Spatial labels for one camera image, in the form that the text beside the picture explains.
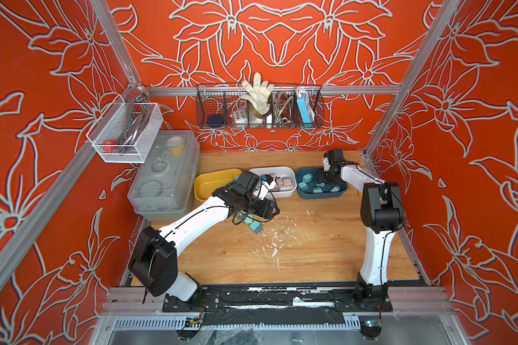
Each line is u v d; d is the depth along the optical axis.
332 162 0.83
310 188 1.01
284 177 1.07
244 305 0.73
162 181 0.87
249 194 0.66
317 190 1.01
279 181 1.04
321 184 1.02
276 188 1.02
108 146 0.69
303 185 1.02
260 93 0.92
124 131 0.76
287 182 1.04
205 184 1.02
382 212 0.57
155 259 0.41
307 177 1.04
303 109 0.85
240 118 0.93
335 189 0.99
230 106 1.01
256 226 0.89
